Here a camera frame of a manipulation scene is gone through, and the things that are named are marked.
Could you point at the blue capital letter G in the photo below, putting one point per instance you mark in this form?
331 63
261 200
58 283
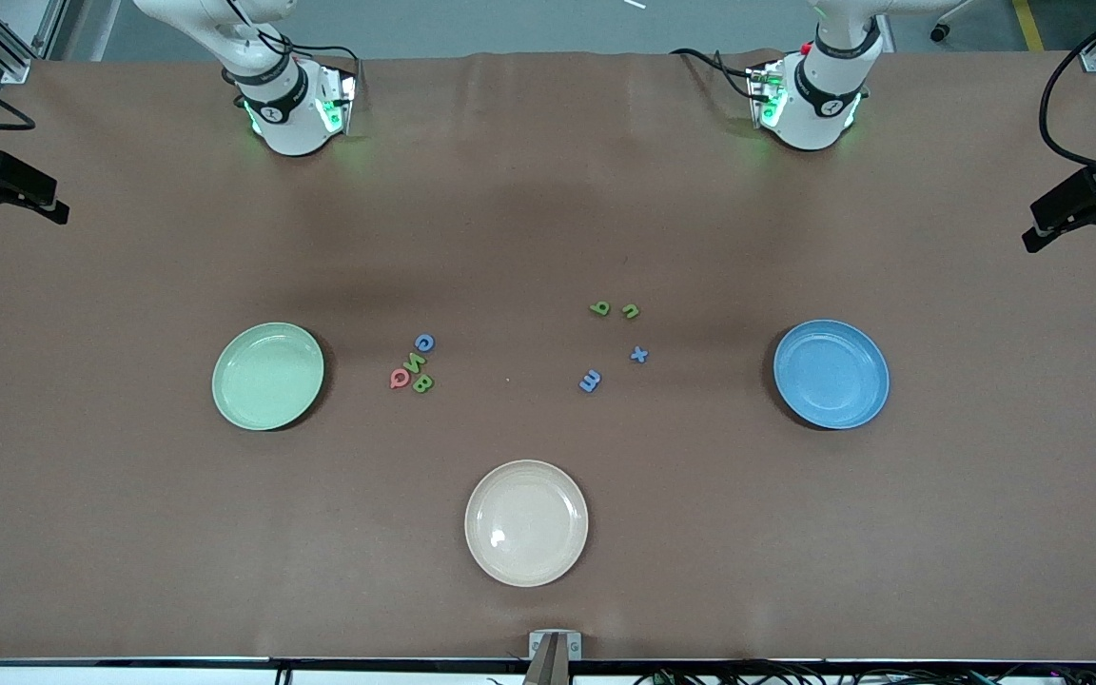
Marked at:
419 342

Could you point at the blue plate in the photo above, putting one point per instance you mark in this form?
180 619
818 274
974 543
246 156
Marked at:
833 376

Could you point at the green lowercase letter a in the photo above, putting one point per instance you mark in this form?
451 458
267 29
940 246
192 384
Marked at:
596 308

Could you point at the blue lowercase letter x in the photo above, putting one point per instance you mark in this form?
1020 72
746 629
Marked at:
638 354

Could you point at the light green plate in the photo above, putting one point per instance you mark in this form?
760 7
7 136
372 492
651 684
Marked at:
253 390

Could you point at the green capital letter B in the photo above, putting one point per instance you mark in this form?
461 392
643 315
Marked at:
422 384

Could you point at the beige plate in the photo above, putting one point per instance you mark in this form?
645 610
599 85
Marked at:
526 523

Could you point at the green capital letter N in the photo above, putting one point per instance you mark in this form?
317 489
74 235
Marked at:
414 362

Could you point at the red capital letter Q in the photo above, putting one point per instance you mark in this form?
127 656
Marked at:
395 381

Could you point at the office chair caster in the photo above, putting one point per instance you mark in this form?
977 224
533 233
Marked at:
938 34

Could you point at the green lowercase letter n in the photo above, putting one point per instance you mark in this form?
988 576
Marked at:
631 310

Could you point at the blue lowercase letter m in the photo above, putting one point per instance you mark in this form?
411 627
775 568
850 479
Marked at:
590 381

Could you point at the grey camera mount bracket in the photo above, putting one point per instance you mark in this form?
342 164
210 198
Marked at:
555 647

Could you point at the brown table cover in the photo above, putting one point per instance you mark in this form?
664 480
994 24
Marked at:
510 238

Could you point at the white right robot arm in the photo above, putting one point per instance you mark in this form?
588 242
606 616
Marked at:
286 105

